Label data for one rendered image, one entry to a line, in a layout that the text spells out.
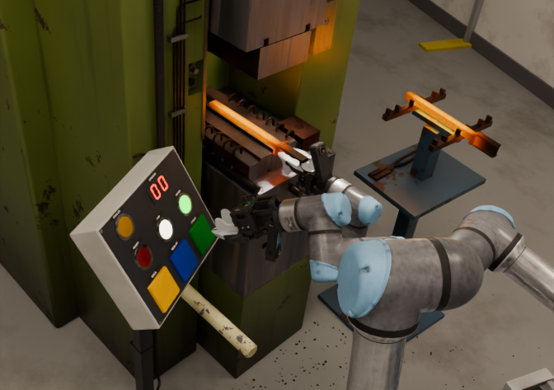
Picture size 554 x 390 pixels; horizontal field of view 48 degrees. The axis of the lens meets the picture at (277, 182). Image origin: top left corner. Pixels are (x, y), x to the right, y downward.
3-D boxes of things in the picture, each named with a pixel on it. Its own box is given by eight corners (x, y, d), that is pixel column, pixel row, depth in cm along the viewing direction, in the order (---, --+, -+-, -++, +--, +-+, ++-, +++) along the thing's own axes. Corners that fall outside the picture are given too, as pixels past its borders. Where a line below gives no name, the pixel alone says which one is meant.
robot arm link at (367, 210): (363, 234, 174) (369, 211, 168) (334, 213, 179) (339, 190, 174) (381, 222, 178) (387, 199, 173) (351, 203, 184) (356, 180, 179)
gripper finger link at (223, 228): (204, 215, 152) (235, 211, 148) (214, 234, 155) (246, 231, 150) (199, 223, 150) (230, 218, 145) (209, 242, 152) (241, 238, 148)
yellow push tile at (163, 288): (180, 290, 145) (166, 265, 142) (165, 313, 140) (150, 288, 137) (174, 290, 146) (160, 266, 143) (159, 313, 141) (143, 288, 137)
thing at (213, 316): (258, 353, 180) (260, 341, 177) (245, 363, 177) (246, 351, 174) (164, 267, 202) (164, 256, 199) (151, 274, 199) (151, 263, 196)
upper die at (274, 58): (307, 60, 179) (312, 30, 173) (257, 80, 167) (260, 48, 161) (212, 9, 201) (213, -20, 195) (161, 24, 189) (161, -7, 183)
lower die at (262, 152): (293, 159, 201) (296, 138, 196) (248, 183, 189) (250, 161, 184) (208, 104, 223) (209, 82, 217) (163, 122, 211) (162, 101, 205)
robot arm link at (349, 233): (326, 251, 183) (331, 223, 176) (346, 232, 190) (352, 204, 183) (348, 265, 179) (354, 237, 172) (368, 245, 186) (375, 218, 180)
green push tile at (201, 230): (216, 236, 160) (203, 213, 157) (203, 255, 155) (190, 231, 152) (210, 237, 161) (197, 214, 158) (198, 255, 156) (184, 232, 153)
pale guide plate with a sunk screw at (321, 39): (330, 48, 206) (339, -2, 196) (312, 55, 201) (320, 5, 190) (326, 46, 207) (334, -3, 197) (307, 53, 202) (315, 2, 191)
